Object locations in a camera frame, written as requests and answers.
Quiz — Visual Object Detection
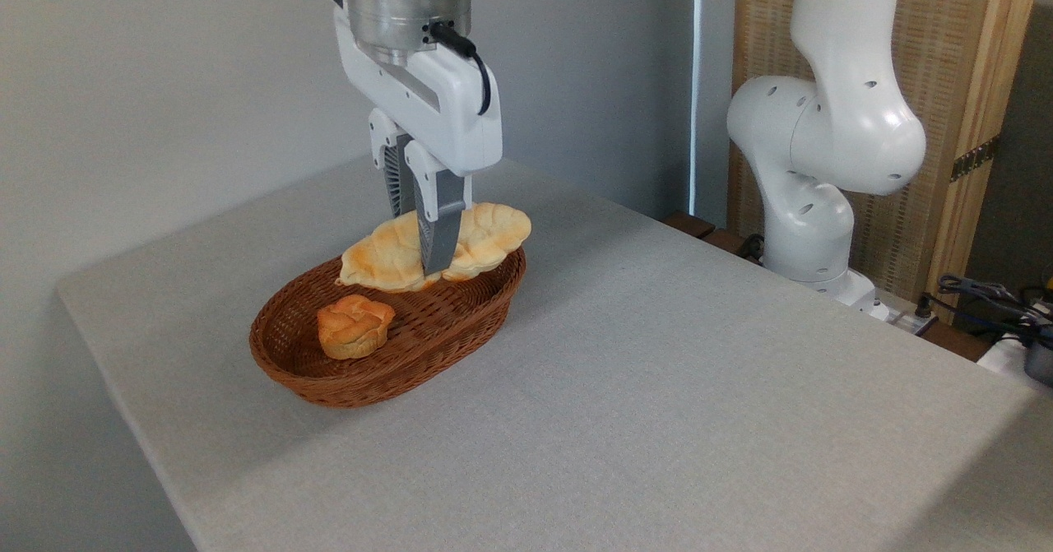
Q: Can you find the brown wicker oval basket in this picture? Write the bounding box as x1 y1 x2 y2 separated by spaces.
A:
249 244 527 409

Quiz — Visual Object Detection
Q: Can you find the long braided bread loaf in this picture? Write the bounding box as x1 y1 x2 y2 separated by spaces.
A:
336 202 533 294

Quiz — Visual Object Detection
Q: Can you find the white box with grey device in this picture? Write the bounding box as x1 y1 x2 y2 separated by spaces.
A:
976 332 1053 390

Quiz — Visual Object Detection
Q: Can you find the round orange bread roll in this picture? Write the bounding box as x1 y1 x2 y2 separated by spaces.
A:
317 293 397 361

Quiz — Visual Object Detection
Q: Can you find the dark metal screen hinge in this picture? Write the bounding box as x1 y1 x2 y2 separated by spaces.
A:
949 135 1002 183

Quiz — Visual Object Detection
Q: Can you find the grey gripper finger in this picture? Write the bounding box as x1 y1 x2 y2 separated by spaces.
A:
367 108 417 218
402 141 475 276

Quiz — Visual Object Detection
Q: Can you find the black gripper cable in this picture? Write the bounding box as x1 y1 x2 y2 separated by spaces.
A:
427 21 493 118

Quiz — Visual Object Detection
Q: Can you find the wooden woven folding screen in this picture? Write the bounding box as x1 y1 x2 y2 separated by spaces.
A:
728 0 1044 324

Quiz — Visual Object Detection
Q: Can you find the grey cable bundle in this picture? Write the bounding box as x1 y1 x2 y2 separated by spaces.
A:
928 272 1053 349

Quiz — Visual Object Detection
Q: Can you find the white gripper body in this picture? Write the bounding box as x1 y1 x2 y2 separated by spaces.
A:
326 0 503 178

